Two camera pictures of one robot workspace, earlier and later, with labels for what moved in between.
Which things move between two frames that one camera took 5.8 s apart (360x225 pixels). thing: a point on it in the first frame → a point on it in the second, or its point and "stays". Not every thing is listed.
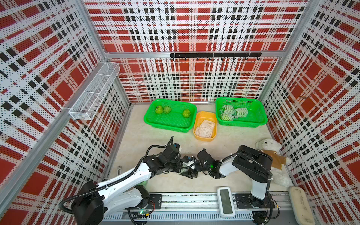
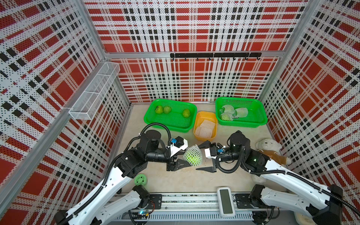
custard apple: (186, 113) stays
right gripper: (188, 175) → (211, 169)
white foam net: (227, 109) stays
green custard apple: (167, 109) stays
